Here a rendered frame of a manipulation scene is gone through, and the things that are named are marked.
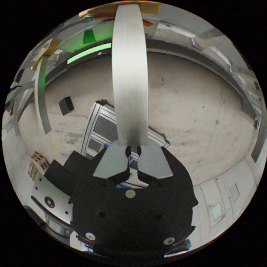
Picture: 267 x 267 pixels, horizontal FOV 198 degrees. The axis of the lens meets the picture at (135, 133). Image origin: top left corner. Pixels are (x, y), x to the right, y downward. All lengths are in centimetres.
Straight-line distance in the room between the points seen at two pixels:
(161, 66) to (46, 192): 115
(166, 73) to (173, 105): 38
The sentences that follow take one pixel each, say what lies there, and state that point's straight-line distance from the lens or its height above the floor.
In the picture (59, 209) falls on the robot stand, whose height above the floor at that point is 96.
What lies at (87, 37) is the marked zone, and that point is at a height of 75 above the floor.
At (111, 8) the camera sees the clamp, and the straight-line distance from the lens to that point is 20.
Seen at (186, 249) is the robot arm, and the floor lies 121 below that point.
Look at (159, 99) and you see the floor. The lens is 97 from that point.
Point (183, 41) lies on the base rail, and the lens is 34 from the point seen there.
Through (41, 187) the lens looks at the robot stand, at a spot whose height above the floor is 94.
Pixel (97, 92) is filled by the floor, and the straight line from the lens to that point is 103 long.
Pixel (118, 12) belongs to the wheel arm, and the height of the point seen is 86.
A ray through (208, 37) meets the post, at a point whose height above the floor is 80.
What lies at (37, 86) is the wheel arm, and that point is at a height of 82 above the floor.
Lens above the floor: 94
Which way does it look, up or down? 61 degrees down
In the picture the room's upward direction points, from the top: 178 degrees counter-clockwise
